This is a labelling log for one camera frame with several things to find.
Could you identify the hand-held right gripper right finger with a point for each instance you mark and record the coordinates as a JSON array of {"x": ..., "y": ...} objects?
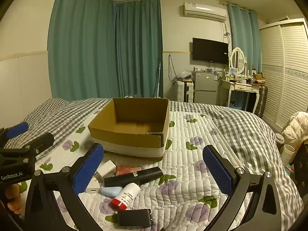
[{"x": 217, "y": 170}]

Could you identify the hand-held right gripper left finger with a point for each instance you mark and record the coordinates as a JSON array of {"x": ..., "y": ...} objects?
[{"x": 87, "y": 170}]

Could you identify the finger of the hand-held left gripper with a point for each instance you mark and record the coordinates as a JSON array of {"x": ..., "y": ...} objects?
[
  {"x": 16, "y": 128},
  {"x": 41, "y": 140}
]

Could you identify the white charger adapter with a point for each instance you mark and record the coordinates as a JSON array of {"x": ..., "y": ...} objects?
[{"x": 107, "y": 169}]

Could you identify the white power bank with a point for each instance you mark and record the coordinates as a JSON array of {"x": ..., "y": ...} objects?
[{"x": 92, "y": 189}]

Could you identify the grey computer mouse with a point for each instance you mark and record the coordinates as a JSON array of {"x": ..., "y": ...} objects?
[{"x": 110, "y": 191}]

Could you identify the red patterned packet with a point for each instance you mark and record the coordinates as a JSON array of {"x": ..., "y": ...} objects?
[{"x": 125, "y": 169}]

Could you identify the white bottle with red cap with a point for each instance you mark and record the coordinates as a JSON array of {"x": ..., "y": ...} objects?
[{"x": 128, "y": 192}]

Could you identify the black remote control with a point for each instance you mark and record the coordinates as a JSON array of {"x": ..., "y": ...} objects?
[{"x": 134, "y": 176}]

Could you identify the brown cardboard box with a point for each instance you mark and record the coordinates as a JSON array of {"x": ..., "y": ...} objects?
[{"x": 125, "y": 139}]

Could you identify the black wallet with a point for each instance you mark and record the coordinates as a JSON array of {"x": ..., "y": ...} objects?
[{"x": 134, "y": 217}]

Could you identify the person's left hand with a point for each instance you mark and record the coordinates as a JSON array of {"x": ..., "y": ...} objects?
[{"x": 14, "y": 198}]

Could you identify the floral quilted mat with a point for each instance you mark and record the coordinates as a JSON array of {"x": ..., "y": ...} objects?
[{"x": 182, "y": 149}]

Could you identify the lidded paper cup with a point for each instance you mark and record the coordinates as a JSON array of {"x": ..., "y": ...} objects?
[{"x": 279, "y": 140}]

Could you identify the white paper cup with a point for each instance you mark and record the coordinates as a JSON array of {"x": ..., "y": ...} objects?
[{"x": 288, "y": 152}]

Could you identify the dark suitcase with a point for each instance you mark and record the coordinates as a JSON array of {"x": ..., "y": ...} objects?
[{"x": 261, "y": 101}]

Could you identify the dark floral cloth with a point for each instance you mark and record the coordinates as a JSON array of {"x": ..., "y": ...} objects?
[{"x": 302, "y": 170}]

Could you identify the grey small fridge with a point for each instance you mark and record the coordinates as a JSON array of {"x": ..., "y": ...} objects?
[{"x": 204, "y": 86}]

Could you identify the white suitcase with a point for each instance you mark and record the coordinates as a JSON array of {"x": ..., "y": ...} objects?
[{"x": 182, "y": 91}]

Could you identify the white dressing table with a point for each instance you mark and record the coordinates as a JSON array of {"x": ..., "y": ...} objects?
[{"x": 243, "y": 86}]

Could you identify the white puffer jacket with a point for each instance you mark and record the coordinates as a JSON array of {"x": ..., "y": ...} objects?
[{"x": 296, "y": 130}]

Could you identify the wide teal curtain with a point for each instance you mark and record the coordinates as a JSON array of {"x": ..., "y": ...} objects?
[{"x": 79, "y": 48}]

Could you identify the small cardboard box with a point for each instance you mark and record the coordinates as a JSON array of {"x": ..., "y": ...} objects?
[{"x": 258, "y": 77}]

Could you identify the white pole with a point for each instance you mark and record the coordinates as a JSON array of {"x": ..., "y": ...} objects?
[{"x": 158, "y": 79}]

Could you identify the white oval mirror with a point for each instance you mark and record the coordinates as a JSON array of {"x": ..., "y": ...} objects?
[{"x": 237, "y": 57}]

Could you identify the white slatted wardrobe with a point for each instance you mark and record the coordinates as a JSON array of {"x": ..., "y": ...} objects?
[{"x": 286, "y": 77}]

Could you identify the narrow teal curtain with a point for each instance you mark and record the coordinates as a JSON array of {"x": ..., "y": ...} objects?
[{"x": 243, "y": 38}]

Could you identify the white air conditioner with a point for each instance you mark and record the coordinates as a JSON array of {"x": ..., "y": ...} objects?
[{"x": 204, "y": 10}]

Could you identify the black wall television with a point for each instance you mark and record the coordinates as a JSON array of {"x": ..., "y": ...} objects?
[{"x": 209, "y": 50}]

